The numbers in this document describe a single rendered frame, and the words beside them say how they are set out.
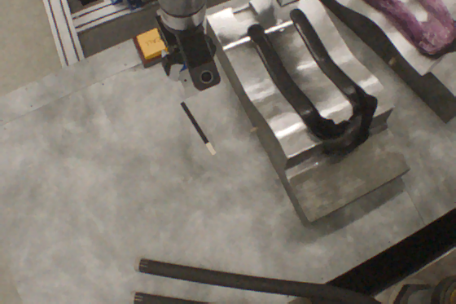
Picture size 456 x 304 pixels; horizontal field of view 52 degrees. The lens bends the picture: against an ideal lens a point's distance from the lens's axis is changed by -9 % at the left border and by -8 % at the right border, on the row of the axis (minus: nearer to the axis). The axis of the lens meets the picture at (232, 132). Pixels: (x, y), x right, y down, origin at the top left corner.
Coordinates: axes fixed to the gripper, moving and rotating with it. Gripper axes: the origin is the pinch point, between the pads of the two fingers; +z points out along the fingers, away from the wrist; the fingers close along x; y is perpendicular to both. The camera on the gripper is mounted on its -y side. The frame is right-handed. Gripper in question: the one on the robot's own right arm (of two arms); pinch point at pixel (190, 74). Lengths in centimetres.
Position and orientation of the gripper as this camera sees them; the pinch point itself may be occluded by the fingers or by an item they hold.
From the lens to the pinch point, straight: 101.2
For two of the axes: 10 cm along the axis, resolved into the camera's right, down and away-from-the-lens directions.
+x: -9.0, 3.9, -1.9
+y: -4.3, -8.6, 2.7
